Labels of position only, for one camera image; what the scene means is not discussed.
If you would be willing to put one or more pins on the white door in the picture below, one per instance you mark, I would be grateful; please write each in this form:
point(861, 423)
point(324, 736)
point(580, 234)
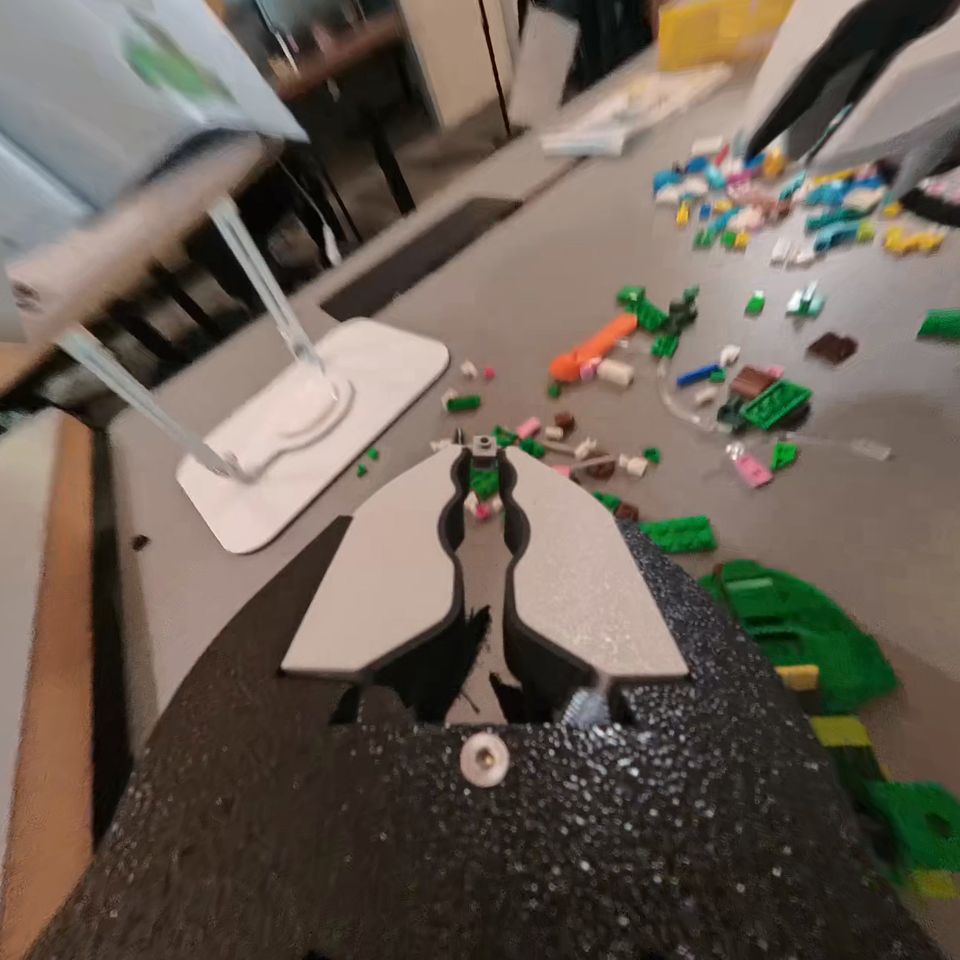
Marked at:
point(442, 52)

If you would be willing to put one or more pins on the blue lego bar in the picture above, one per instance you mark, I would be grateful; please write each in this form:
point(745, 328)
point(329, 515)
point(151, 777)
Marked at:
point(697, 374)

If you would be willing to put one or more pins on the small green lego piece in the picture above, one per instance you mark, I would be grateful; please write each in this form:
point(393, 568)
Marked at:
point(754, 303)
point(664, 345)

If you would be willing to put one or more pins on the lego instruction booklets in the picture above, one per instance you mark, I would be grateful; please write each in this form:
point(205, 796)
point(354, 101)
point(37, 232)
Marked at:
point(622, 120)

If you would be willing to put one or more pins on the dark brown lego plate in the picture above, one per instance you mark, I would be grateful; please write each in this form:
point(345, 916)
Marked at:
point(832, 349)

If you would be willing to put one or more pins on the small green lego slope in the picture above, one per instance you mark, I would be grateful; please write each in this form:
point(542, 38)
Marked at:
point(784, 456)

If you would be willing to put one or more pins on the green lego build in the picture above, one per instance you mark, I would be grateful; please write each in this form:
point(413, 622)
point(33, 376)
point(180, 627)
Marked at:
point(810, 637)

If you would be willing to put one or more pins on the white lego brick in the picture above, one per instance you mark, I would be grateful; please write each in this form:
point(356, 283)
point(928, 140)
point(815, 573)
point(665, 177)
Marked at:
point(615, 371)

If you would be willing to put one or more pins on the small green lego plate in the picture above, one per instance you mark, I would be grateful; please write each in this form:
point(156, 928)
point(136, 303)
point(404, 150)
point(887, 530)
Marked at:
point(630, 295)

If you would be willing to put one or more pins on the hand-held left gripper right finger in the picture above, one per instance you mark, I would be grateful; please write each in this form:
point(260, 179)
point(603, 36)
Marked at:
point(592, 592)

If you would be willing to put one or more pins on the open lego instruction book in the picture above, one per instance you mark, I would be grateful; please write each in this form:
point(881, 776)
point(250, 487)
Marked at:
point(112, 90)

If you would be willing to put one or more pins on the green lego tile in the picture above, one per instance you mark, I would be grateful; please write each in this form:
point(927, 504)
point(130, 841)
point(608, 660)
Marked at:
point(941, 324)

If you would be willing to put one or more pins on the narrow green lego plate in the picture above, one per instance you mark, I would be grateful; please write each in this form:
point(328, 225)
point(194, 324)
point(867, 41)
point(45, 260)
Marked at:
point(463, 403)

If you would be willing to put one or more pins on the wide green lego plate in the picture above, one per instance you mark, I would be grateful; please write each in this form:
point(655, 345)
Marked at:
point(776, 405)

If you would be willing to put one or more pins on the dark green lego piece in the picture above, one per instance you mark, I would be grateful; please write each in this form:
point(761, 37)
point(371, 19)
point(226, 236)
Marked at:
point(684, 307)

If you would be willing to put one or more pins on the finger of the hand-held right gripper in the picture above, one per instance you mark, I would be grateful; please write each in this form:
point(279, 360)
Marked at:
point(795, 45)
point(907, 105)

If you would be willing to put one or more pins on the pink lego tile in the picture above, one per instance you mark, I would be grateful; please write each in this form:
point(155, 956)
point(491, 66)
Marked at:
point(752, 471)

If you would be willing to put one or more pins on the green plate with grey stud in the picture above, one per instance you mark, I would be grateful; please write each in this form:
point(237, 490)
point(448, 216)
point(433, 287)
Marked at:
point(484, 484)

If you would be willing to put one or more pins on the white paper sheet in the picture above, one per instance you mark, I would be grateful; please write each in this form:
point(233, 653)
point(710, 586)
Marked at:
point(544, 71)

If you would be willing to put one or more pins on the brown lego tile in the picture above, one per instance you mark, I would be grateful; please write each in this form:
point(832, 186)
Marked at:
point(754, 381)

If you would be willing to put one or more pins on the transparent curved lego rod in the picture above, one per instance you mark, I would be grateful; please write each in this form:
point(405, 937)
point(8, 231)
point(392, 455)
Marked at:
point(675, 409)
point(862, 448)

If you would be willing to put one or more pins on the wooden background table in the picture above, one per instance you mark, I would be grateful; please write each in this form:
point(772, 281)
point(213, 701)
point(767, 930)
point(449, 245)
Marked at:
point(337, 60)

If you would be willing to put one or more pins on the white book stand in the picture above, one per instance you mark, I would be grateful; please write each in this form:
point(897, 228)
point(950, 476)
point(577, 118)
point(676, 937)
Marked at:
point(322, 420)

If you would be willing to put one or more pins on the yellow lego box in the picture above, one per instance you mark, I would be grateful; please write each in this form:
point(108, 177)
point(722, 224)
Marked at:
point(720, 34)

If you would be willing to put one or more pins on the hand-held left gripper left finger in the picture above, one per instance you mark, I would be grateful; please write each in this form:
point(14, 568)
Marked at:
point(375, 585)

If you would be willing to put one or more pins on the pile of colourful lego pieces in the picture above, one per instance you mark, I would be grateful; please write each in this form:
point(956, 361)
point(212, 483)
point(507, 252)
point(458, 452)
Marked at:
point(810, 202)

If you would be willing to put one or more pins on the green lego bracket piece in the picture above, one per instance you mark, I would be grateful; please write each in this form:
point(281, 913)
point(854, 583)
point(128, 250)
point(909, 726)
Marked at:
point(805, 300)

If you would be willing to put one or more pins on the small grey lego piece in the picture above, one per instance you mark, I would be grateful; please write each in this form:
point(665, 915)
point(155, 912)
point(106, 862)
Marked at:
point(484, 447)

